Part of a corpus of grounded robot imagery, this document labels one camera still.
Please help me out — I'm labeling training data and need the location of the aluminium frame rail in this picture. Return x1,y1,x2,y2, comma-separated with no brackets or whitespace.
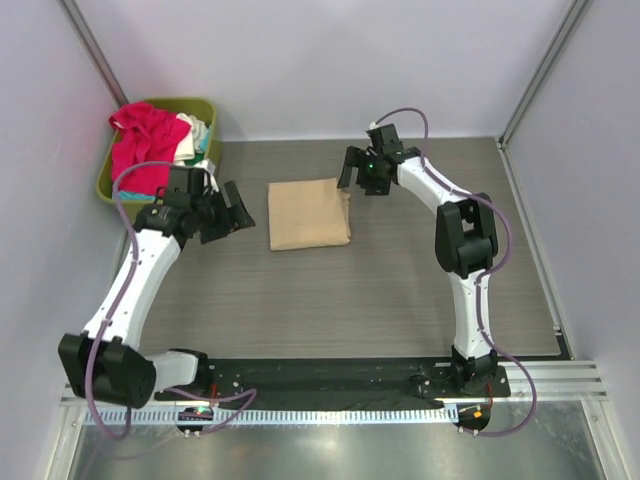
59,362,609,407

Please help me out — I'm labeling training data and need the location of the left aluminium corner post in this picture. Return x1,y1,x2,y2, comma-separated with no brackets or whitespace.
58,0,128,107

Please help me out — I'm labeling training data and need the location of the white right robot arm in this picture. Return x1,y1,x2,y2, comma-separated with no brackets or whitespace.
337,124,498,396

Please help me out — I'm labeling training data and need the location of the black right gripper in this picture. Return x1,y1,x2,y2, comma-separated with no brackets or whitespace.
336,147,389,197

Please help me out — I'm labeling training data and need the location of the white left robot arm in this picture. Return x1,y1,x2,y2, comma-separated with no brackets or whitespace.
58,166,255,409

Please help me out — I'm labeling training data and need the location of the olive green plastic bin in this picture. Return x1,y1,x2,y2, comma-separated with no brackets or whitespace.
96,97,222,220

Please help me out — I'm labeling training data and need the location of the white slotted cable duct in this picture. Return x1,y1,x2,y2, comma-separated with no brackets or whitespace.
82,405,460,427

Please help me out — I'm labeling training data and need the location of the beige t shirt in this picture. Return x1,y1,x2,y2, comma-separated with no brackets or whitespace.
268,178,351,251

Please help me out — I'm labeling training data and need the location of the aluminium corner post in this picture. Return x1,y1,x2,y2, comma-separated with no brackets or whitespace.
499,0,594,149
58,0,128,107

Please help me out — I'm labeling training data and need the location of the right aluminium corner post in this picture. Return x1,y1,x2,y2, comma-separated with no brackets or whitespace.
499,0,594,149

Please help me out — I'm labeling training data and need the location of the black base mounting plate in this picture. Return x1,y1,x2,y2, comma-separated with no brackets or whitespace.
156,357,511,413

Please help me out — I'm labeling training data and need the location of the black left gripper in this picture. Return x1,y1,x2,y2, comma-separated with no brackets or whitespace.
191,182,254,244

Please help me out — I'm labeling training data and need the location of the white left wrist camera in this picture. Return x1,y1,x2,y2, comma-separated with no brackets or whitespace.
193,159,219,192

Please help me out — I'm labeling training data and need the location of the cream t shirt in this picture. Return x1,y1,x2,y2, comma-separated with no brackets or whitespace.
174,113,209,165

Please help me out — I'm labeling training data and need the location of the green t shirt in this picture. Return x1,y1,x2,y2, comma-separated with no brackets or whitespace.
185,155,207,168

